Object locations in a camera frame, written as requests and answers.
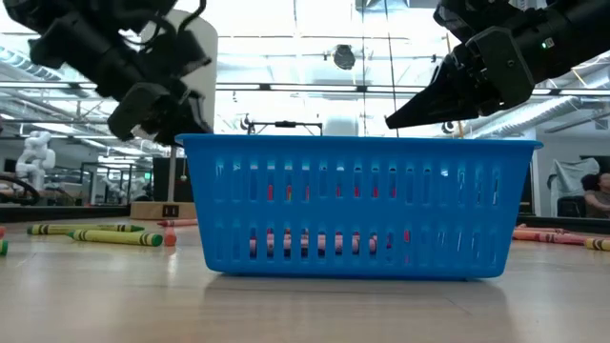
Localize blue plastic basket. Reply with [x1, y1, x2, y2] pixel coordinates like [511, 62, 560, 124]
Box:
[174, 132, 544, 281]

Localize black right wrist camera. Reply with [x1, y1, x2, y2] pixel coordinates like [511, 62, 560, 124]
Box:
[433, 0, 525, 44]

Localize black gantry bar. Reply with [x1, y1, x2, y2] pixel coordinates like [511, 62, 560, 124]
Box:
[247, 120, 324, 137]

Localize grey cloth cover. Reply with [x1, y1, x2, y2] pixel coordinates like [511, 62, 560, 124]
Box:
[546, 157, 600, 219]

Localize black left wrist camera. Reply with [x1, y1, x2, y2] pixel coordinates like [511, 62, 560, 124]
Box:
[154, 27, 214, 85]

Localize person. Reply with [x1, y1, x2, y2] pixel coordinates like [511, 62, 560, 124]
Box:
[579, 171, 610, 219]

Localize white table lamp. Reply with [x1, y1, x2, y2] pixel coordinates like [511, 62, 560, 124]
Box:
[129, 8, 219, 221]

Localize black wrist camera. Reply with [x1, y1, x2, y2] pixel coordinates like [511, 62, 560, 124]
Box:
[154, 27, 214, 85]
[433, 0, 525, 44]

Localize crayons inside basket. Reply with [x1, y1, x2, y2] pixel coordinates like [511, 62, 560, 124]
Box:
[264, 183, 411, 245]

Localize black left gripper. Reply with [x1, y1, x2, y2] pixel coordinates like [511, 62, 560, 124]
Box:
[107, 78, 214, 148]

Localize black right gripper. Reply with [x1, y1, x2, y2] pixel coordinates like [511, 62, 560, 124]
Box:
[385, 26, 536, 129]

